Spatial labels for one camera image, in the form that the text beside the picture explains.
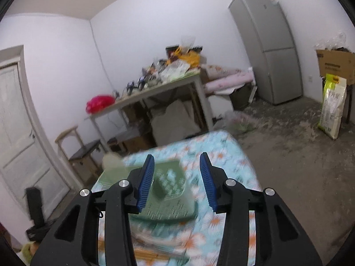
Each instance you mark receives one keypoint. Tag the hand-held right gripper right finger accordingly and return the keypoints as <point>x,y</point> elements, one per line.
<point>206,183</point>

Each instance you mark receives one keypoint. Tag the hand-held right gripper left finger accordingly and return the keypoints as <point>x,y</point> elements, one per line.
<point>145,183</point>

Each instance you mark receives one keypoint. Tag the green star-hole utensil basket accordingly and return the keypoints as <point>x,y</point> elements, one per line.
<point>169,183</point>

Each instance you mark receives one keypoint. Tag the wooden chopstick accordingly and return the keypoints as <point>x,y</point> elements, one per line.
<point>149,255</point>

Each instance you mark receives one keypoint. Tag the blue floral tablecloth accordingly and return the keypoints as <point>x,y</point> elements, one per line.
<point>222,149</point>

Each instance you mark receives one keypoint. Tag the cream round disc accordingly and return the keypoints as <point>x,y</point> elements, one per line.
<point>112,161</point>

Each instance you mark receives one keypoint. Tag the white sacks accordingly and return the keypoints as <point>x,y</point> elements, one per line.
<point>174,122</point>

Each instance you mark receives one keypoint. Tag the translucent plastic bag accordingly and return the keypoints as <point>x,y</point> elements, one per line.
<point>238,122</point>

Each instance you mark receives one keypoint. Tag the wooden chair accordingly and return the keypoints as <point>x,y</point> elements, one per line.
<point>83,149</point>

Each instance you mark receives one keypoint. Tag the white panelled door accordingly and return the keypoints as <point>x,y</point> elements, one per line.
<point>19,133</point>

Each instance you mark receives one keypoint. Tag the red plastic bag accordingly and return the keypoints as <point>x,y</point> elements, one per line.
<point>99,104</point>

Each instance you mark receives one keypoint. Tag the white wooden table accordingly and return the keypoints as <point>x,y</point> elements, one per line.
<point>155,90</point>

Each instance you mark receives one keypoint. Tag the pink floral rolled bedding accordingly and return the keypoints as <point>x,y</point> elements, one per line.
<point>230,79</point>

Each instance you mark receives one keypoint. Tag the tabletop clutter pile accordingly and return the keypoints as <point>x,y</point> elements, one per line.
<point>166,72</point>

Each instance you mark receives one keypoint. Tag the yellow plastic bag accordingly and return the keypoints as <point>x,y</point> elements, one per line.
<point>188,56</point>

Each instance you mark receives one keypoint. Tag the yellow green rice bag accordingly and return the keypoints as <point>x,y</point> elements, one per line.
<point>331,108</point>

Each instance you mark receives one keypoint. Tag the grey refrigerator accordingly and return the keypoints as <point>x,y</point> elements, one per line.
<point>266,27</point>

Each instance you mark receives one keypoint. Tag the brown cardboard box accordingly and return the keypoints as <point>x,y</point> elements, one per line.
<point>335,63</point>

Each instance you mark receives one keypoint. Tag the clear plastic bag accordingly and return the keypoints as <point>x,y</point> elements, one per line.
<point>332,43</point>

